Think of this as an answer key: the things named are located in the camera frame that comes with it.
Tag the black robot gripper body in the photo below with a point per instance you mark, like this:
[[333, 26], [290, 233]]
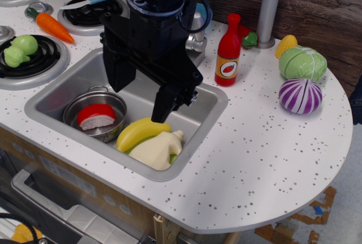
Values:
[[157, 46]]

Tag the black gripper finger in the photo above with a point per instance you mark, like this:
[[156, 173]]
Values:
[[120, 71], [168, 99]]

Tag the red and white toy sushi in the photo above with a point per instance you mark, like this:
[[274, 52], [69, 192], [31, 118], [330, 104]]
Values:
[[95, 116]]

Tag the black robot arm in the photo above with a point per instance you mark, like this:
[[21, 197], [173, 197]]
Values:
[[162, 6]]

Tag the small silver metal pan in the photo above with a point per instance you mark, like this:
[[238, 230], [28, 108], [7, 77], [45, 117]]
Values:
[[97, 95]]

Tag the stainless steel sink basin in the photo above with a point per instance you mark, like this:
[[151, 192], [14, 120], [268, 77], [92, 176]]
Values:
[[133, 102]]

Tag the yellow toy banana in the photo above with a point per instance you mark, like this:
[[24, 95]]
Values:
[[138, 131]]

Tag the silver toy faucet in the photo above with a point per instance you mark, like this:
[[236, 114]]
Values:
[[197, 42]]

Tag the cream toy detergent bottle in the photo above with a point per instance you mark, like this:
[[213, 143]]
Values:
[[158, 150]]

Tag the red toy ketchup bottle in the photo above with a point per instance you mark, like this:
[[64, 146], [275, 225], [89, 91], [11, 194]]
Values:
[[228, 53]]

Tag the back right stove burner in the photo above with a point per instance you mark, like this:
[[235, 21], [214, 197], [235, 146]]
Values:
[[85, 21]]

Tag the front left stove burner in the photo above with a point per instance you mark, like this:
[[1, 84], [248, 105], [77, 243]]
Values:
[[48, 62]]

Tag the orange toy carrot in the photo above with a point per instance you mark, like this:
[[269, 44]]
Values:
[[50, 25]]

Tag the red toy pepper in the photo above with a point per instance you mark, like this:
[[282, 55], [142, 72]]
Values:
[[248, 38]]

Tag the green toy broccoli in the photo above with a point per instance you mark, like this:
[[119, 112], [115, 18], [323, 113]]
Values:
[[20, 50]]

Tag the silver stove knob middle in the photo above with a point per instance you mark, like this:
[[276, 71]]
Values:
[[40, 7]]

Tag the silver stove knob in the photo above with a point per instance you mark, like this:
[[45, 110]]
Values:
[[40, 7], [6, 33]]

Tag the silver stove knob left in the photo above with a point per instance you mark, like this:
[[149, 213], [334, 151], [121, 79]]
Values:
[[6, 33]]

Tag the purple toy onion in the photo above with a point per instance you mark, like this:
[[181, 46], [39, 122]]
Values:
[[300, 96]]

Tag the yellow toy corn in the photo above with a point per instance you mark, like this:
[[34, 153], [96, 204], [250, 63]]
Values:
[[287, 42]]

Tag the green toy cabbage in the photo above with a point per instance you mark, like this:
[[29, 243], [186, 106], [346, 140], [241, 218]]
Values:
[[302, 62]]

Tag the grey metal pole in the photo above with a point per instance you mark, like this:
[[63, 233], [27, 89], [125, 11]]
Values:
[[265, 25]]

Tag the yellow object bottom left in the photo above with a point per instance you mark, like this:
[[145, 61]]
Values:
[[22, 234]]

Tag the blue handled toy knife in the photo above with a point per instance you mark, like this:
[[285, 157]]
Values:
[[81, 4]]

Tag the toy oven door handle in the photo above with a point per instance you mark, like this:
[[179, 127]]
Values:
[[60, 223]]

